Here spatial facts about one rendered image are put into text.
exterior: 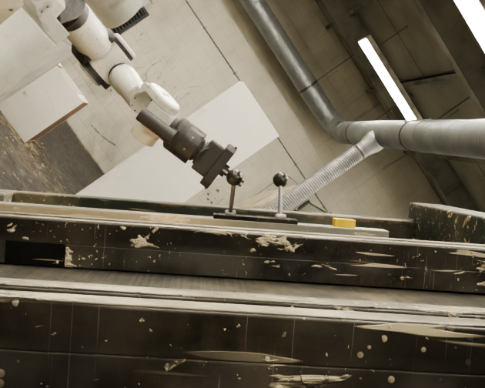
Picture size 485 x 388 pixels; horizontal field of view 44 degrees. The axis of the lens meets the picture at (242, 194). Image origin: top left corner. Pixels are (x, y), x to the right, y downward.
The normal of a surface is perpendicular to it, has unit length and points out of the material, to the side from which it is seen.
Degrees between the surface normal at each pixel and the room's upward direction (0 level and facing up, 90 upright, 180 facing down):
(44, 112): 90
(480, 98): 90
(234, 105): 90
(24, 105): 90
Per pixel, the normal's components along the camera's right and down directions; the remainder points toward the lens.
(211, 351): 0.07, 0.06
